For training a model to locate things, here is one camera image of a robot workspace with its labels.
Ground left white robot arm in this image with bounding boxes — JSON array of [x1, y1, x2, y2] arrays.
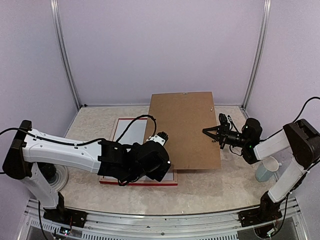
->
[[2, 120, 171, 223]]

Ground white plate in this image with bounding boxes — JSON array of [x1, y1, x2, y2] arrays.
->
[[47, 165, 69, 192]]

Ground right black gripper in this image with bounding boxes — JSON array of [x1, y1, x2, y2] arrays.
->
[[202, 122, 250, 149]]

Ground cat photo print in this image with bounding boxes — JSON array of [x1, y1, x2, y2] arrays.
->
[[102, 119, 176, 182]]

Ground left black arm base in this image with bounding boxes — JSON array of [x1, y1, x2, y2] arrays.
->
[[43, 196, 88, 228]]

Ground aluminium front rail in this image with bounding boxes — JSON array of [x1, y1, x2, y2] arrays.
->
[[18, 197, 307, 240]]

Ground black cup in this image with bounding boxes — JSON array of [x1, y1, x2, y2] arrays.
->
[[37, 162, 57, 179]]

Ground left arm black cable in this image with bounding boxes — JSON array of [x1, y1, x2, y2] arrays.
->
[[0, 114, 158, 148]]

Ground light blue paper cup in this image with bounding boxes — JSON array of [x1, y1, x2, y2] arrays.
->
[[255, 156, 280, 183]]

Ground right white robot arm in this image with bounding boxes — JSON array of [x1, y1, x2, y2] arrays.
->
[[202, 113, 320, 222]]

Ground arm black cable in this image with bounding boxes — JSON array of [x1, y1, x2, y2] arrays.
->
[[0, 114, 158, 148], [296, 96, 320, 121]]

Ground brown backing board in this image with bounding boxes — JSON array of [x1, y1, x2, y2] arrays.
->
[[148, 92, 222, 170]]

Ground left aluminium corner post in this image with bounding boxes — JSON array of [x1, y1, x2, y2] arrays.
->
[[50, 0, 82, 111]]

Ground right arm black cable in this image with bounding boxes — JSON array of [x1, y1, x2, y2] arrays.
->
[[296, 96, 320, 121]]

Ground aluminium corner post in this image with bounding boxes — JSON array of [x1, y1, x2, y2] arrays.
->
[[241, 0, 272, 111], [50, 0, 82, 111]]

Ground right aluminium corner post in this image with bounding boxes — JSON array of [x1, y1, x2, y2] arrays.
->
[[241, 0, 272, 111]]

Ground red wooden picture frame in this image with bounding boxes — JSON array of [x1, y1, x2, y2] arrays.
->
[[99, 117, 179, 188]]

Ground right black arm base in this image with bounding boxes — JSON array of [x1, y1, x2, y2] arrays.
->
[[238, 191, 283, 227]]

